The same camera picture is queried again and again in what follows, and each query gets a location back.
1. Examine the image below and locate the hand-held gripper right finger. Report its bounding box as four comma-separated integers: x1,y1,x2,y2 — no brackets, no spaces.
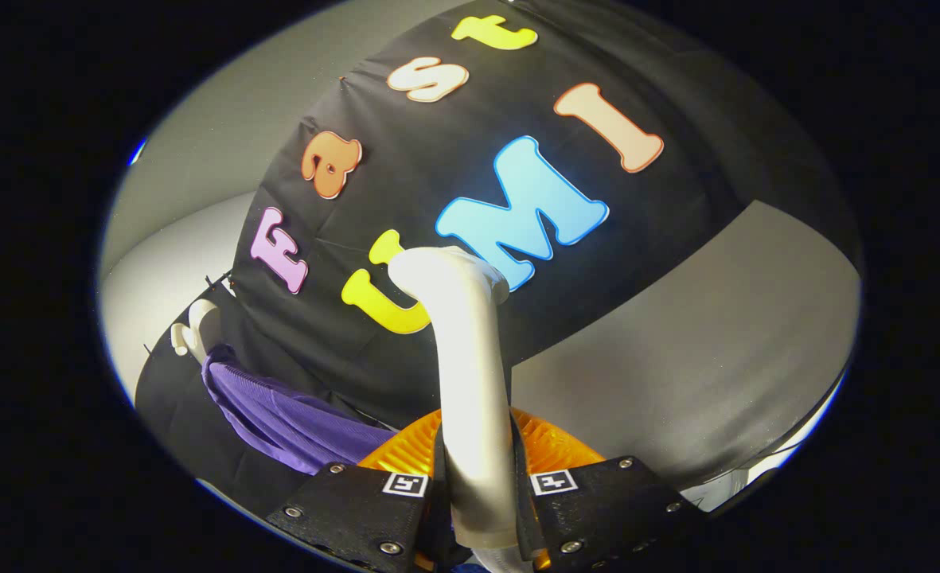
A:
509,408,705,573

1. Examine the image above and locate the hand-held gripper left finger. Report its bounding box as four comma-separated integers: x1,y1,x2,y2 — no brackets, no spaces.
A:
267,408,458,573

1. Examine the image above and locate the purple corduroy jacket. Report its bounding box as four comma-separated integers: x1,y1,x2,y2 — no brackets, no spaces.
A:
201,344,399,476

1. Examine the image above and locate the white garment steamer head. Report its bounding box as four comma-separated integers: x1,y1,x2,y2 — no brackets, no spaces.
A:
388,245,536,573

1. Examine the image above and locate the white plastic clothes hanger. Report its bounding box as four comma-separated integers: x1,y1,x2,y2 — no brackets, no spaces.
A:
171,300,224,367

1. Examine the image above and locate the grey-topped white drawer cabinet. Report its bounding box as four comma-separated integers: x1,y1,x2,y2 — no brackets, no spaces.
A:
509,199,863,514

